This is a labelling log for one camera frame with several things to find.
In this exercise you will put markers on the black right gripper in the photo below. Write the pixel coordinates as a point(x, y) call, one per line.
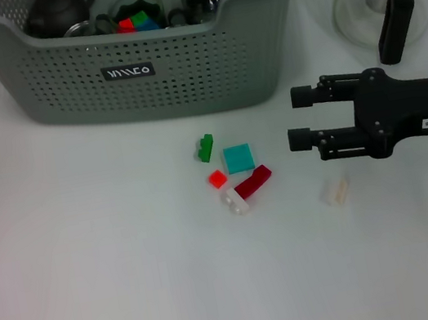
point(406, 109)

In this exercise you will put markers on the pale translucent toy brick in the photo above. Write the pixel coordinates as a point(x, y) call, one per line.
point(335, 192)

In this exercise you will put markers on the white toy brick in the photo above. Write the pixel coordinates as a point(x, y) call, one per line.
point(236, 201)

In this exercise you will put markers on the small red toy brick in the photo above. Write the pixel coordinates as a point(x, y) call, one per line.
point(217, 179)

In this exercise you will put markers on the blue toy brick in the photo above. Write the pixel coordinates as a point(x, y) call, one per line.
point(151, 25)

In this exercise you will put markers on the orange-red sloped toy brick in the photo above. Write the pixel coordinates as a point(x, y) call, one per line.
point(126, 25)

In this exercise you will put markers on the grey perforated storage bin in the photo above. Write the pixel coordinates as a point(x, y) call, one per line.
point(184, 82)

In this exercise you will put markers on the teal square toy plate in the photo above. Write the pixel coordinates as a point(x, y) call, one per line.
point(238, 159)

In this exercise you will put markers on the dark red long brick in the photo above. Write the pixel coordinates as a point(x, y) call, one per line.
point(253, 182)

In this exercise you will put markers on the green stepped toy brick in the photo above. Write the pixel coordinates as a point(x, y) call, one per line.
point(205, 151)

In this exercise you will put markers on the black clay teapot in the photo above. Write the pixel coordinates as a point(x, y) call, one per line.
point(55, 11)

